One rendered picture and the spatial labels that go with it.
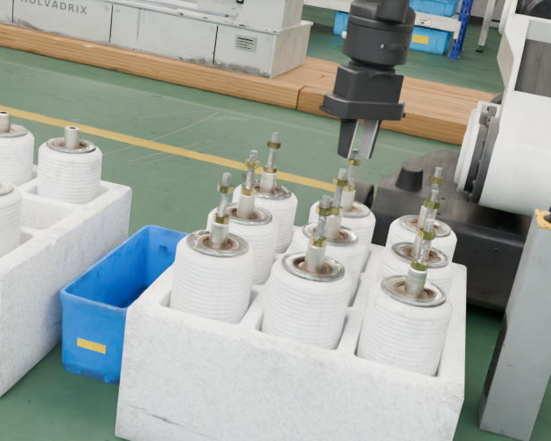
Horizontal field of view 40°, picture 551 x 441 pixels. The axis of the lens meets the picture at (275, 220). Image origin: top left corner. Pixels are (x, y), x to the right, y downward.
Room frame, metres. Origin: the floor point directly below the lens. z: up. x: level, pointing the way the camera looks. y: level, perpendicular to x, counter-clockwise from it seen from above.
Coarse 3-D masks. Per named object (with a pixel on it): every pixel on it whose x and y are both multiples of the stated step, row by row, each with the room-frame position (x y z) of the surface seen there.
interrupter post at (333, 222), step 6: (330, 216) 0.93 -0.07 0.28; (336, 216) 0.93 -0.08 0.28; (342, 216) 0.94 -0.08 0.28; (330, 222) 0.93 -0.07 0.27; (336, 222) 0.93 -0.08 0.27; (324, 228) 0.93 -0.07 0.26; (330, 228) 0.93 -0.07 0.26; (336, 228) 0.93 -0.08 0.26; (324, 234) 0.93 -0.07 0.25; (330, 234) 0.93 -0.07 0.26; (336, 234) 0.93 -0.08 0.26
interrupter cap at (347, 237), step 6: (312, 222) 0.96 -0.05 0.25; (306, 228) 0.94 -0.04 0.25; (312, 228) 0.94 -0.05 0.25; (342, 228) 0.96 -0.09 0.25; (348, 228) 0.96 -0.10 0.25; (306, 234) 0.92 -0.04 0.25; (312, 234) 0.92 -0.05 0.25; (342, 234) 0.95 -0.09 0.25; (348, 234) 0.94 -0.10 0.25; (354, 234) 0.95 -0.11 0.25; (330, 240) 0.91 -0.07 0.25; (336, 240) 0.92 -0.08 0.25; (342, 240) 0.92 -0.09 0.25; (348, 240) 0.92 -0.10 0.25; (354, 240) 0.93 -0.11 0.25; (336, 246) 0.90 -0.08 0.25; (342, 246) 0.90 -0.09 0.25; (348, 246) 0.91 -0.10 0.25
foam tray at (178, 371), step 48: (144, 336) 0.78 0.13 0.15; (192, 336) 0.77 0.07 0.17; (240, 336) 0.76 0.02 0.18; (144, 384) 0.78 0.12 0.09; (192, 384) 0.77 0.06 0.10; (240, 384) 0.76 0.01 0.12; (288, 384) 0.75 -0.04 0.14; (336, 384) 0.74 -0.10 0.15; (384, 384) 0.73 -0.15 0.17; (432, 384) 0.73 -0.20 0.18; (144, 432) 0.78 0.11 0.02; (192, 432) 0.77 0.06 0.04; (240, 432) 0.75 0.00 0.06; (288, 432) 0.74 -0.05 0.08; (336, 432) 0.73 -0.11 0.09; (384, 432) 0.73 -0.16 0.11; (432, 432) 0.72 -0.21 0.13
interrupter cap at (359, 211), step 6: (318, 204) 1.05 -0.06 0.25; (330, 204) 1.06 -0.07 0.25; (354, 204) 1.07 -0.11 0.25; (360, 204) 1.08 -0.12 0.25; (354, 210) 1.06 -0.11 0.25; (360, 210) 1.05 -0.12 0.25; (366, 210) 1.06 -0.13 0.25; (348, 216) 1.02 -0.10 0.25; (354, 216) 1.02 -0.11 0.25; (360, 216) 1.03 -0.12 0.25; (366, 216) 1.04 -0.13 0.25
